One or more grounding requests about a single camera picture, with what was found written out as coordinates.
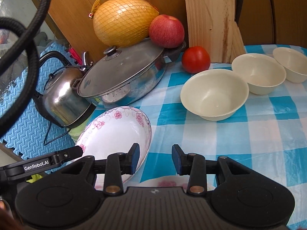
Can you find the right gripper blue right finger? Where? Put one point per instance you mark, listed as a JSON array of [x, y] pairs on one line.
[[192, 165]]

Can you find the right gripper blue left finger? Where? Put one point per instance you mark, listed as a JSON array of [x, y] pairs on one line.
[[118, 164]]

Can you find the white plate with red flowers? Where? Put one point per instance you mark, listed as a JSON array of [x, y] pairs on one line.
[[165, 181]]

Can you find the deep plate with pink flowers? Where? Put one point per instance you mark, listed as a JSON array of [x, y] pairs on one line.
[[115, 131]]

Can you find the cream bowl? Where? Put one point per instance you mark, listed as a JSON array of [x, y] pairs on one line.
[[294, 62], [215, 94], [262, 73]]

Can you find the blue foam mat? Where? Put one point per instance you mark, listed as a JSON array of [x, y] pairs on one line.
[[26, 137]]

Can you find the steel kettle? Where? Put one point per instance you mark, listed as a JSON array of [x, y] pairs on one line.
[[60, 103]]

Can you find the blue checked tablecloth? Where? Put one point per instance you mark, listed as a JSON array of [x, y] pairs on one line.
[[267, 134]]

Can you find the steel pan with glass lid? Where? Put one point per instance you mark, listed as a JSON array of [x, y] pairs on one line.
[[124, 75]]

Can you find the red tomato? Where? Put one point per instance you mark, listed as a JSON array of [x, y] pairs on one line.
[[195, 59]]

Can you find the red apple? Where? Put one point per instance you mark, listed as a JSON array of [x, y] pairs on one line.
[[166, 31]]

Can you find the yellow pomelo in net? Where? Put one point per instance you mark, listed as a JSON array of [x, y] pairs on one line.
[[122, 23]]

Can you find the wooden knife block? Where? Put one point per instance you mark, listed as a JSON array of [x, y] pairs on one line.
[[211, 24]]

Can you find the black scissors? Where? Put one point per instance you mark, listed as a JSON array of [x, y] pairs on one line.
[[239, 0]]

